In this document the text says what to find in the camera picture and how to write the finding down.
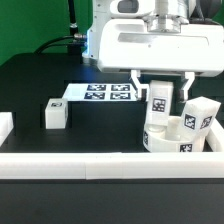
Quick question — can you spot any white left fence bar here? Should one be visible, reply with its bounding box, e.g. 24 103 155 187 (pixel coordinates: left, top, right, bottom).
0 112 14 147

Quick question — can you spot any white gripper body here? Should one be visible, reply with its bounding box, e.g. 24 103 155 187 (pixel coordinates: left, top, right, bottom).
98 19 224 77

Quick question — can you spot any white marker sheet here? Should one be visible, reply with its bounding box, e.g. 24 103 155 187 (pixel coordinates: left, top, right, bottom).
63 83 147 102

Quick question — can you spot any white front fence bar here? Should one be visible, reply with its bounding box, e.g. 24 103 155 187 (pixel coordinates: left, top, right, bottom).
0 152 224 180

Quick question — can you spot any black cable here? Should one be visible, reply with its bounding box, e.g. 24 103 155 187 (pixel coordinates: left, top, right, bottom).
34 33 88 55

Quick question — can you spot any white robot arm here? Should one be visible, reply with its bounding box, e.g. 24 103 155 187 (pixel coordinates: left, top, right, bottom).
83 0 224 101

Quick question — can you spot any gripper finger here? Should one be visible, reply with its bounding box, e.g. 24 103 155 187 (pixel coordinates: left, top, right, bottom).
130 70 149 102
178 72 195 102

